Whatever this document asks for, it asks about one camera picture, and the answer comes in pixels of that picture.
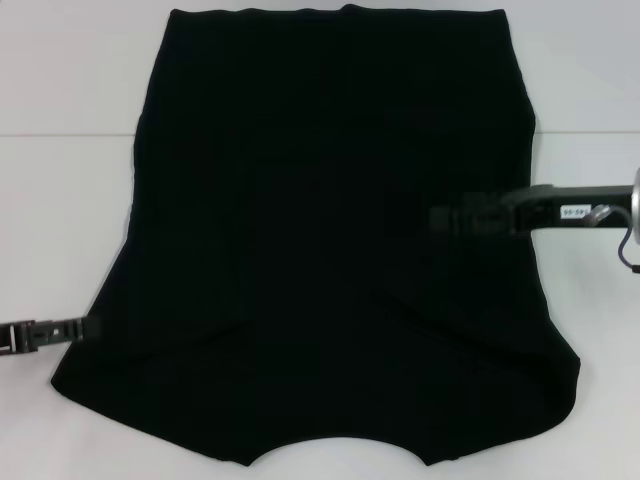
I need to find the black t-shirt with white print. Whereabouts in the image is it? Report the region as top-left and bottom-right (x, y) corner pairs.
(49, 3), (582, 454)

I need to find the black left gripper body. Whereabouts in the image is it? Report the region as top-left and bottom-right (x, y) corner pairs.
(0, 321), (39, 355)

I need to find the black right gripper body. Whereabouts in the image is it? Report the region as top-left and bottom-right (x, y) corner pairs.
(499, 183), (636, 234)

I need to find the right wrist cable with plug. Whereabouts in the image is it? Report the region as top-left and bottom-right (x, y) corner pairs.
(582, 203), (640, 274)

